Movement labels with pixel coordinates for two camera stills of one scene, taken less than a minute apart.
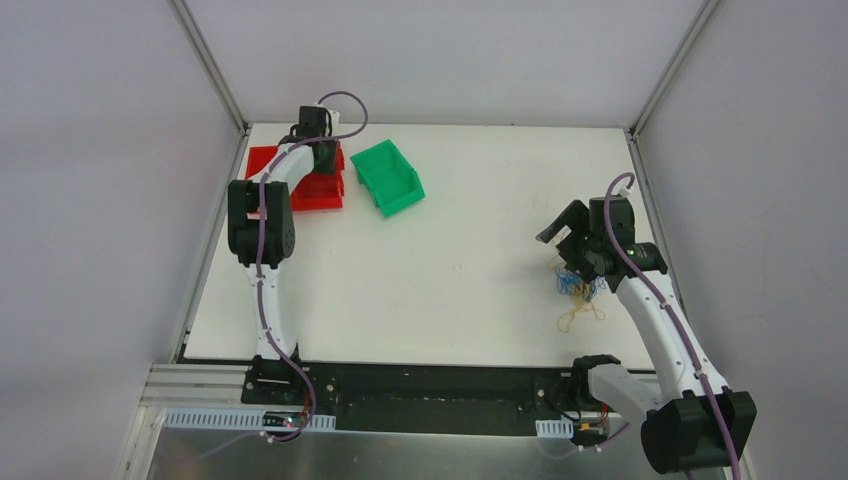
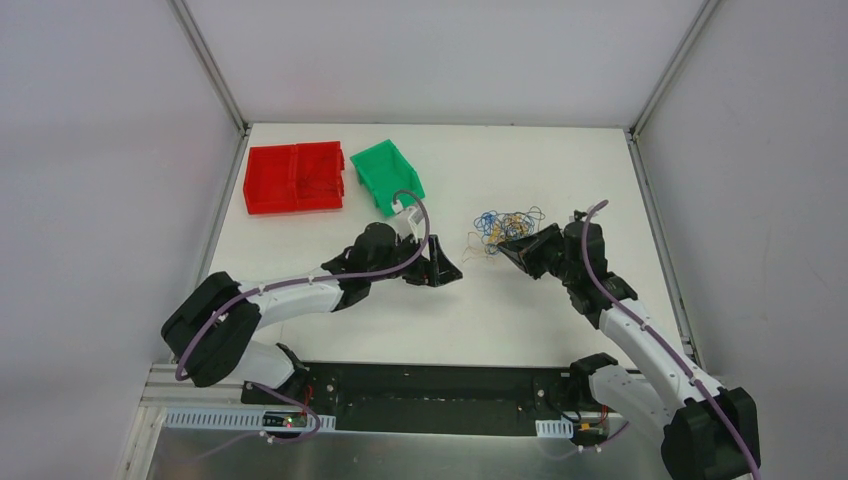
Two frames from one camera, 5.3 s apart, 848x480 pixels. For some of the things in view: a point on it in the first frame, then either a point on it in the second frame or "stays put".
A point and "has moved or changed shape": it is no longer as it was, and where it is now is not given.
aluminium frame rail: x=194 y=386 stays put
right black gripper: x=577 y=240 to x=540 y=249
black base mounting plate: x=424 y=397 stays put
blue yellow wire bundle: x=582 y=292 has moved or changed shape
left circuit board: x=284 y=419 stays put
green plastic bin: x=386 y=172 stays put
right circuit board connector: x=588 y=436 stays put
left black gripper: x=328 y=157 to x=420 y=266
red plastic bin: x=313 y=191 stays put
